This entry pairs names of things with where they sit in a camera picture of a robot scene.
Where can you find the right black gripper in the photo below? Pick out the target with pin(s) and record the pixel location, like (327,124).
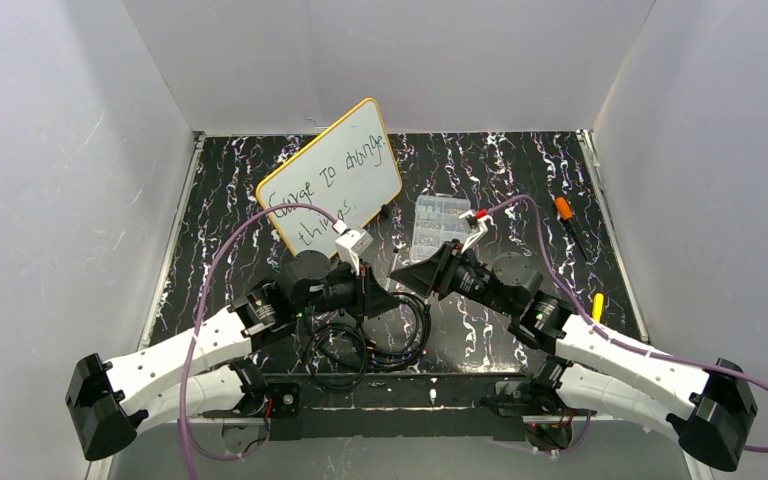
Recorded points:
(454,271)

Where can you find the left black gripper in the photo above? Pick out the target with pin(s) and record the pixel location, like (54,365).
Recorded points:
(363,289)

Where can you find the yellow framed whiteboard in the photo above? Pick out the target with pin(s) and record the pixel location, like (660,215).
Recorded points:
(348,171)

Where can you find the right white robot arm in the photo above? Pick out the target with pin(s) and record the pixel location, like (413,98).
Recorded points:
(708,411)

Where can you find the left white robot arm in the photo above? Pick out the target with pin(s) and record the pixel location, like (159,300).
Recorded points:
(111,402)

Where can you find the clear plastic screw box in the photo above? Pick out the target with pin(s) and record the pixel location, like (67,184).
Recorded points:
(437,220)

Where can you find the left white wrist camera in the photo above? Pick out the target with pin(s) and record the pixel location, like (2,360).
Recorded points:
(350,245)

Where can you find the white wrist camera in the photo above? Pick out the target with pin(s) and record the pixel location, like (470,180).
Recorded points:
(477,223)
(350,245)

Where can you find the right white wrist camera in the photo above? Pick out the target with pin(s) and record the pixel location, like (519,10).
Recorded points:
(477,223)

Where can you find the orange handled screwdriver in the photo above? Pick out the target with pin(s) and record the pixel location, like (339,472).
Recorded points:
(569,220)

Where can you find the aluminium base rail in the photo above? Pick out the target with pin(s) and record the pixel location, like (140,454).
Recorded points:
(507,409)

